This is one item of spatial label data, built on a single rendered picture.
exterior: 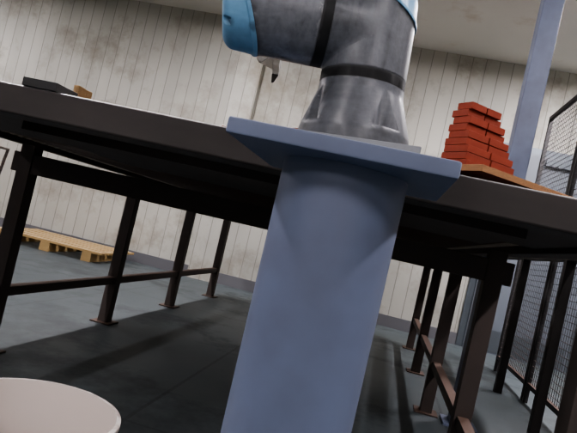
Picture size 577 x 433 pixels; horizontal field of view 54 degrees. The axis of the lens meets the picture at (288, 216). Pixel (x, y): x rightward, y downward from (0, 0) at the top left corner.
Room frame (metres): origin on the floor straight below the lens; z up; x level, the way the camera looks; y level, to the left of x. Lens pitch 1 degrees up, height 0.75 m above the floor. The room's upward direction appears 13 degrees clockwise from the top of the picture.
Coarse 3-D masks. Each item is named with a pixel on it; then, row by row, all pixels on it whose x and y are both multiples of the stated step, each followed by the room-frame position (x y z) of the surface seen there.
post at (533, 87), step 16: (544, 0) 2.82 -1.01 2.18; (560, 0) 2.81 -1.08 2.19; (544, 16) 2.82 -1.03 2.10; (560, 16) 2.81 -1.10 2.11; (544, 32) 2.82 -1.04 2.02; (544, 48) 2.82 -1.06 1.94; (528, 64) 2.86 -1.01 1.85; (544, 64) 2.81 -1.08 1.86; (528, 80) 2.82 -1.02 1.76; (544, 80) 2.81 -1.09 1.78; (528, 96) 2.82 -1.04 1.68; (528, 112) 2.82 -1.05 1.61; (512, 128) 2.92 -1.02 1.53; (528, 128) 2.81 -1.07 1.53; (512, 144) 2.83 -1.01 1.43; (528, 144) 2.81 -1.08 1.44; (512, 160) 2.82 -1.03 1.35; (528, 160) 2.81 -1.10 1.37; (464, 352) 2.85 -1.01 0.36; (448, 416) 2.89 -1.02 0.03
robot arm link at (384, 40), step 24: (336, 0) 0.71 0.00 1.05; (360, 0) 0.71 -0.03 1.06; (384, 0) 0.71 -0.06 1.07; (408, 0) 0.72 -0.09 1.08; (336, 24) 0.71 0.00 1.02; (360, 24) 0.71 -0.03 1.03; (384, 24) 0.71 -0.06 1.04; (408, 24) 0.73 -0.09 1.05; (336, 48) 0.73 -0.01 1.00; (360, 48) 0.71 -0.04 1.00; (384, 48) 0.71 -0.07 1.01; (408, 48) 0.74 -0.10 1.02
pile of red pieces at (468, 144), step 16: (464, 112) 1.90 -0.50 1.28; (480, 112) 1.89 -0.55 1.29; (496, 112) 1.92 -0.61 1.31; (464, 128) 1.88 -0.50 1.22; (480, 128) 1.90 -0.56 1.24; (496, 128) 1.92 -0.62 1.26; (448, 144) 1.93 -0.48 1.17; (464, 144) 1.86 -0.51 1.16; (480, 144) 1.88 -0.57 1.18; (496, 144) 1.91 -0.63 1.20; (464, 160) 1.84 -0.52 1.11; (480, 160) 1.87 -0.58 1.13; (496, 160) 1.91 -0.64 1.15
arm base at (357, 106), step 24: (336, 72) 0.73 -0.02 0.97; (360, 72) 0.71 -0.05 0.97; (384, 72) 0.71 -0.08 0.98; (336, 96) 0.71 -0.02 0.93; (360, 96) 0.70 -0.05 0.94; (384, 96) 0.72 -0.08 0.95; (312, 120) 0.72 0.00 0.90; (336, 120) 0.70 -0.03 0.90; (360, 120) 0.69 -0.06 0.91; (384, 120) 0.72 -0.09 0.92; (408, 144) 0.74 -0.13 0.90
